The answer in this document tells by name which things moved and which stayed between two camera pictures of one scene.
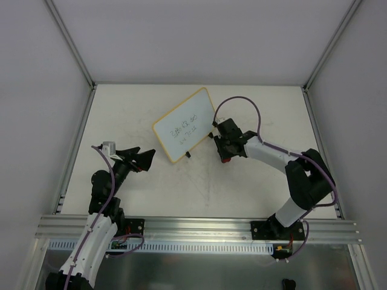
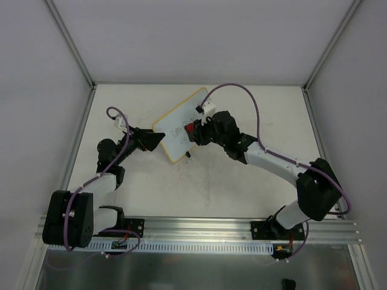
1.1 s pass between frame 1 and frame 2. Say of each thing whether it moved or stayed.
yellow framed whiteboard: stayed
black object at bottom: stayed
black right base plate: stayed
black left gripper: moved
